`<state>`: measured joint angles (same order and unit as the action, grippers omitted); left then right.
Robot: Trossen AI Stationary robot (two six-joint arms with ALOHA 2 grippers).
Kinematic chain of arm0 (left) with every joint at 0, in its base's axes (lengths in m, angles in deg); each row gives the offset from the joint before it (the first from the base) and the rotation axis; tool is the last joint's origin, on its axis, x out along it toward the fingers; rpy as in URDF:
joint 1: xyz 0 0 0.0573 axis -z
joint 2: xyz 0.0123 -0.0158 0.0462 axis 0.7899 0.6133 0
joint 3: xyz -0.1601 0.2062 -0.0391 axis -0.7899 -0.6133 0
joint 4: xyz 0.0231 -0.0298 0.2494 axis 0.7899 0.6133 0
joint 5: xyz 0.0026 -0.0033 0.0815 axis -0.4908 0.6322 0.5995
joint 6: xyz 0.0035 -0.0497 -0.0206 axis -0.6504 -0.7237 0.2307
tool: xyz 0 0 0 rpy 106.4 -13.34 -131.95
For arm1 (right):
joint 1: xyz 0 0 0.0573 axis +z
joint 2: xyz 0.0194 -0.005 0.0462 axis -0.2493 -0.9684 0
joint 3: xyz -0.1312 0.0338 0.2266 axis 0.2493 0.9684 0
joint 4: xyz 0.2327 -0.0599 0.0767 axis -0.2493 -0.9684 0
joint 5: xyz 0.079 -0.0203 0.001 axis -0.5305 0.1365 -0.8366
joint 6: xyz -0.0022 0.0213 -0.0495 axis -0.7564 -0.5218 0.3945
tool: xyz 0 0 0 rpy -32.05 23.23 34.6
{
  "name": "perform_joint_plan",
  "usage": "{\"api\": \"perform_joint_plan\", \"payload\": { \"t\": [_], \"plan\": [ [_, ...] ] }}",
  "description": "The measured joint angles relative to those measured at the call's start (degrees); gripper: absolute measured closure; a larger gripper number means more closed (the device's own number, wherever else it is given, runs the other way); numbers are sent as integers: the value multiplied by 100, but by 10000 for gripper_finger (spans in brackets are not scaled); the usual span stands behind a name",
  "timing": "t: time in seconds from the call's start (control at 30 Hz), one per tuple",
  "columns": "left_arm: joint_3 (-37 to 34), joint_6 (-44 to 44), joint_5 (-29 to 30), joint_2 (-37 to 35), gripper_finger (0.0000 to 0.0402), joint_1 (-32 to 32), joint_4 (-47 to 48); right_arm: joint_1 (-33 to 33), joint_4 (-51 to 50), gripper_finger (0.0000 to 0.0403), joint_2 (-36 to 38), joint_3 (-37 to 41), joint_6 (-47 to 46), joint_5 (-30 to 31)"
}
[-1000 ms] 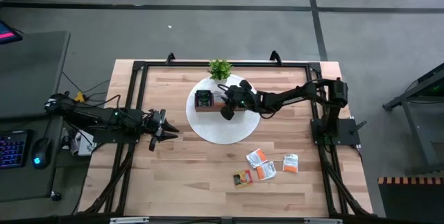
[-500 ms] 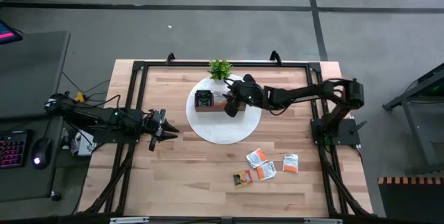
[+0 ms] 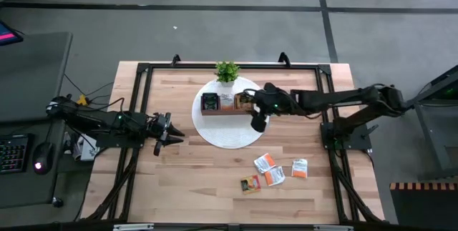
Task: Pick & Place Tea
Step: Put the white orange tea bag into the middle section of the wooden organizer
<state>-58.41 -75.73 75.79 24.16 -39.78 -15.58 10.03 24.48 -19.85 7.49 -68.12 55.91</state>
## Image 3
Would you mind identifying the wooden three-compartment tea box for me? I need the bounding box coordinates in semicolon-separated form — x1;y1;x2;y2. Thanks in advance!
200;92;257;117

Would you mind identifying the screen with pink stripe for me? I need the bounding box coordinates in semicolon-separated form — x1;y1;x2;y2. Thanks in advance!
0;19;24;47

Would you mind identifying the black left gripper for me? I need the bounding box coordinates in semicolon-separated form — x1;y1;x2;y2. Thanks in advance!
148;112;186;157

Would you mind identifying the silver edge bracket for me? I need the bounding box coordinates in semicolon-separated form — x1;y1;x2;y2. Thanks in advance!
313;225;354;231
112;223;155;231

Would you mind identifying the white cardboard box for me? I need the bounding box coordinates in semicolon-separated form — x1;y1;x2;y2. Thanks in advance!
73;133;101;162

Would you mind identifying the white orange Tazo tea packet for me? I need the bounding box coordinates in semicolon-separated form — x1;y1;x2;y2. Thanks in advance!
263;166;286;187
291;157;308;179
220;93;235;111
253;152;276;174

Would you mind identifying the grey side desk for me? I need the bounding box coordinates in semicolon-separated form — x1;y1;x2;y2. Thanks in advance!
0;31;74;209

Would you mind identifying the black panel with orange stripes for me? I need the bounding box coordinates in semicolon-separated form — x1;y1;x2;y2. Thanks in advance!
389;182;458;231

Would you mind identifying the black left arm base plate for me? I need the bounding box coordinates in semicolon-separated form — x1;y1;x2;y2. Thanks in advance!
95;132;146;149

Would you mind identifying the black floor cable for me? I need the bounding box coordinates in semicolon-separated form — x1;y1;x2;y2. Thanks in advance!
63;73;89;98

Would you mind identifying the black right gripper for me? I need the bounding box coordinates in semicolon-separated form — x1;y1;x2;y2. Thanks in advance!
243;82;287;134

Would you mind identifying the dark metal cart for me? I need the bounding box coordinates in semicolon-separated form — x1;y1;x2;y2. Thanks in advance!
394;64;458;180

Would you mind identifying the black computer mouse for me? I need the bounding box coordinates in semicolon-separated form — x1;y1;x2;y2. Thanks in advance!
31;142;54;175

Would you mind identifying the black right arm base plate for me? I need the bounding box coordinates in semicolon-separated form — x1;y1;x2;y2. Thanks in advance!
320;122;373;151

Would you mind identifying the backlit black keyboard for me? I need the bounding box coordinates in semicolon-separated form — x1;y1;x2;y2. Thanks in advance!
0;133;30;175

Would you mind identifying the black metal table frame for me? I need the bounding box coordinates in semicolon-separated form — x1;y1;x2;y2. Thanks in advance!
80;61;386;225

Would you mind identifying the white round woven placemat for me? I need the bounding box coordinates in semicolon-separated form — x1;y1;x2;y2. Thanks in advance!
191;76;270;149

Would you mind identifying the yellow mango tea packet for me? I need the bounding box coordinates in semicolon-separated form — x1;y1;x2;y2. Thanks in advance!
240;174;262;195

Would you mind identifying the small green potted plant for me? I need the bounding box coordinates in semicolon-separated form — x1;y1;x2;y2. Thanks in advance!
214;60;241;88

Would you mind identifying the dark blackcurrant tea packet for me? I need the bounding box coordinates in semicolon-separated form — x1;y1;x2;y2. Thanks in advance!
201;92;220;111

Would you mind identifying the red orange packet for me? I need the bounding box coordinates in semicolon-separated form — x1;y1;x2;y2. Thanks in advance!
234;93;253;112

